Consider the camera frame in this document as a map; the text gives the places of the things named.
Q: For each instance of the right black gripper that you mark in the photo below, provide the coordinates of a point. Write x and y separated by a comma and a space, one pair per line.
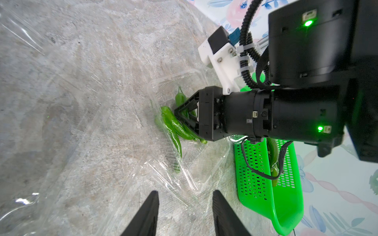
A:
247, 113

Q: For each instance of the bright green plastic basket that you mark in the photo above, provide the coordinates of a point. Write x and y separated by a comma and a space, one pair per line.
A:
283, 204

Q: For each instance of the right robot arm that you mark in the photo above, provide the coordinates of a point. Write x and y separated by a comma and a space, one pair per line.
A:
317, 77

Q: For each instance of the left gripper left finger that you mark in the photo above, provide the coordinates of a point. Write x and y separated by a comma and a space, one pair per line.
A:
145, 221

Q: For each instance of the clear pepper container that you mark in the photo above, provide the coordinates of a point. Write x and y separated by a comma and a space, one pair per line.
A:
192, 159
65, 68

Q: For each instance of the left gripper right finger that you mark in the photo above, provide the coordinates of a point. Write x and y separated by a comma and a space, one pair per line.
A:
226, 221

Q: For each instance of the green peppers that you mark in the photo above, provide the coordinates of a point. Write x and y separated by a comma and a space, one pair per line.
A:
273, 155

